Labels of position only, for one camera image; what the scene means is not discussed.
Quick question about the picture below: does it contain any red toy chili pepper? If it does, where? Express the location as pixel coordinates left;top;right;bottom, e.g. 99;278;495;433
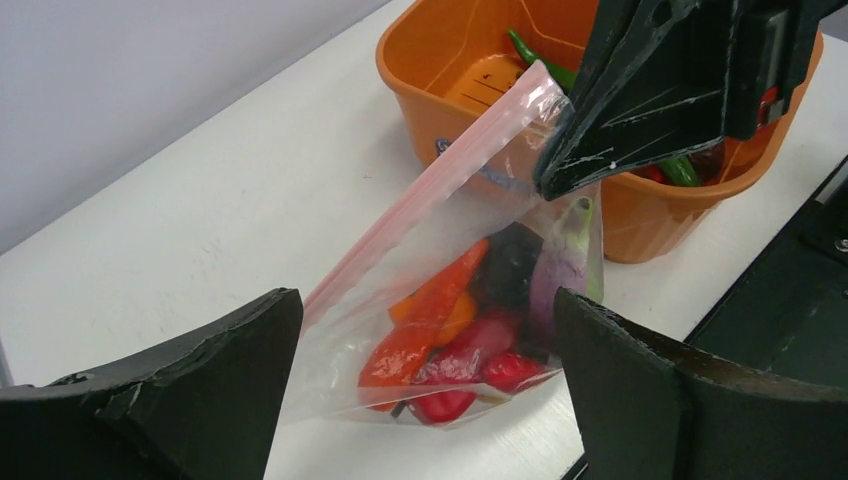
407;309;522;425

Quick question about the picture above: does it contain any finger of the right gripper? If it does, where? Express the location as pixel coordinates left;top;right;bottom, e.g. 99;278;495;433
533;0;806;202

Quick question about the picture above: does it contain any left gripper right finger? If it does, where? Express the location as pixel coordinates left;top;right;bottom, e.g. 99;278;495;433
553;288;847;479

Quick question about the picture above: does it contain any orange plastic basket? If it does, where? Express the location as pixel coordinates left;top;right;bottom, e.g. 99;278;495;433
376;0;807;264

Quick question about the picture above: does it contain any long green toy pepper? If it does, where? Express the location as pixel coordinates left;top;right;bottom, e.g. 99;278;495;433
507;29;577;94

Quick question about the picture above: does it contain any dark green toy cucumber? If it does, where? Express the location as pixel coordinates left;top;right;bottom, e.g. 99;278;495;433
657;155;702;187

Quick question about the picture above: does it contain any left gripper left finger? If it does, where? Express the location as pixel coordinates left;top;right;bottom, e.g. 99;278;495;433
1;288;303;479

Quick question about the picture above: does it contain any purple toy eggplant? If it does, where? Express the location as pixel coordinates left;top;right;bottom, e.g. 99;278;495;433
529;196;594;337

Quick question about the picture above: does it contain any dark purple toy mangosteen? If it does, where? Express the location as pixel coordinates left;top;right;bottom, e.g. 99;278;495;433
469;222;543;310

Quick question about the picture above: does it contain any green toy cabbage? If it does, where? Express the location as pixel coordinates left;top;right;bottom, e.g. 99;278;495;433
586;199;604;303

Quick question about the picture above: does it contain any clear pink zip top bag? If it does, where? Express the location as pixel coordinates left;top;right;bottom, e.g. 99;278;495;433
281;63;603;427

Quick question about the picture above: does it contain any small red toy pepper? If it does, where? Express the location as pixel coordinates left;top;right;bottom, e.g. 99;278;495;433
634;165;668;184

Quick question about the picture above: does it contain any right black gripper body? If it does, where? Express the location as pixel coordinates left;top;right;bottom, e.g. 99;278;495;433
725;0;847;140

